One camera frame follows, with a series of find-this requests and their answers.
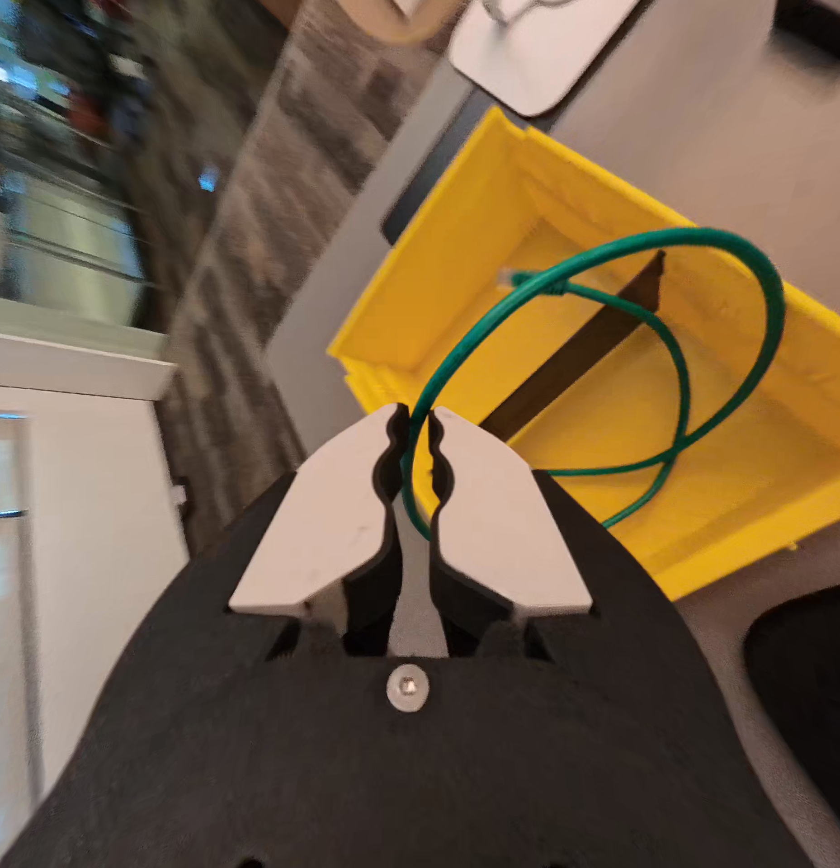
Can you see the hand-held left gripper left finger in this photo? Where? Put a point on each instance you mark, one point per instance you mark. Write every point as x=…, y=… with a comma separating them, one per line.
x=325, y=529

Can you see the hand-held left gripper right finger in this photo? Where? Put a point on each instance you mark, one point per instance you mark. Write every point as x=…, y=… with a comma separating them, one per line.
x=508, y=536

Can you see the yellow plastic bin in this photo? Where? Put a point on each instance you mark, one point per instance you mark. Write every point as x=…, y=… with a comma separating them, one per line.
x=461, y=271

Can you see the black bin divider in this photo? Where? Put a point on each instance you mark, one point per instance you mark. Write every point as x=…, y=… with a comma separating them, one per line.
x=576, y=352

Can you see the white stand base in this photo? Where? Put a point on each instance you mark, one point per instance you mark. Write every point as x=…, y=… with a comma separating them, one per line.
x=528, y=61

